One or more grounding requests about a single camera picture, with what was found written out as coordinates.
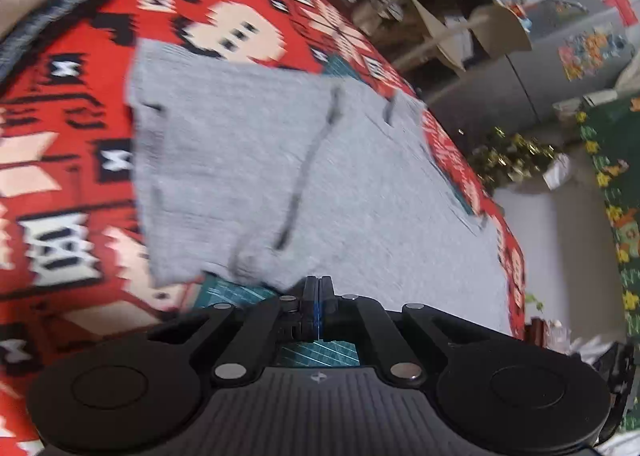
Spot green Christmas wall banner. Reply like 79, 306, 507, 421
575, 96, 640, 337

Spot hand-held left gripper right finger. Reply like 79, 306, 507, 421
318, 276, 506, 386

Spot red patterned knit blanket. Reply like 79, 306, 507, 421
0, 0, 528, 456

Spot small Christmas tree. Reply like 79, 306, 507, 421
457, 126, 566, 187

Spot white hanging cloth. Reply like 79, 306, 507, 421
542, 153, 571, 189

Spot grey refrigerator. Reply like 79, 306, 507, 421
430, 0, 640, 137

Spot grey t-shirt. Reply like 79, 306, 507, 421
125, 38, 516, 337

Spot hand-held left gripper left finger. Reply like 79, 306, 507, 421
147, 276, 319, 386

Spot denim cloth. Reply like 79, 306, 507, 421
0, 0, 181, 81

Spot green cutting mat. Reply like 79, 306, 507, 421
192, 56, 473, 368

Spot beige plastic chair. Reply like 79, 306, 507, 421
390, 0, 533, 101

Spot colourful fridge stickers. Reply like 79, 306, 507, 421
557, 28, 631, 81

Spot red hanging ornament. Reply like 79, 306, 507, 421
602, 0, 636, 27

